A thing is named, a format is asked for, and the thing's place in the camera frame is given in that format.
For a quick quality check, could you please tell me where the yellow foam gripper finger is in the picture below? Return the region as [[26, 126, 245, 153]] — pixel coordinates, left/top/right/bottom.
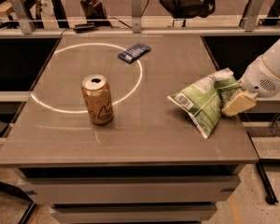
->
[[221, 91, 258, 117]]

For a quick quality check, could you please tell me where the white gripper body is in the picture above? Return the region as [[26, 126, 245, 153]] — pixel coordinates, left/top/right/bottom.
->
[[239, 38, 280, 97]]

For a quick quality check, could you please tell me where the green jalapeno chip bag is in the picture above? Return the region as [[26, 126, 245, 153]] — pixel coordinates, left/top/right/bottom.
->
[[168, 68, 242, 138]]

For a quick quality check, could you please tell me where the blue rxbar blueberry bar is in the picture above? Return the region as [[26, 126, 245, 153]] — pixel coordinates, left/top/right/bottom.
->
[[118, 43, 151, 63]]

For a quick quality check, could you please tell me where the black office chair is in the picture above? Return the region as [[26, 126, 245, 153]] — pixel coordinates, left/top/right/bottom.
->
[[159, 0, 216, 19]]

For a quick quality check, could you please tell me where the gold soda can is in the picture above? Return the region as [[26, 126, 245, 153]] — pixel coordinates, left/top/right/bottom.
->
[[81, 75, 113, 125]]

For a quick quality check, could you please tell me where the black device on ledge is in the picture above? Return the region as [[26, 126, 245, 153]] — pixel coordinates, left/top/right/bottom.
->
[[74, 22, 95, 33]]

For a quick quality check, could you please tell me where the grey table drawer cabinet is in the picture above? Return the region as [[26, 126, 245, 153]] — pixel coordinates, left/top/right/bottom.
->
[[19, 173, 240, 224]]

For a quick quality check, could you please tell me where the metal railing post right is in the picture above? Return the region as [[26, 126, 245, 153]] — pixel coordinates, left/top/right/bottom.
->
[[243, 0, 264, 32]]

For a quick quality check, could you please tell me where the metal railing post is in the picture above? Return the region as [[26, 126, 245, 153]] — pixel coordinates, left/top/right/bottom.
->
[[243, 0, 264, 32], [131, 0, 142, 34], [8, 0, 34, 35]]

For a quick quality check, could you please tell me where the metal railing post middle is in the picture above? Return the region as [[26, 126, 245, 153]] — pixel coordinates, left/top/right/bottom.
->
[[131, 0, 142, 34]]

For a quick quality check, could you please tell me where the metal railing post left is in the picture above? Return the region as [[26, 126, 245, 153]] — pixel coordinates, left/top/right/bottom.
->
[[8, 0, 34, 35]]

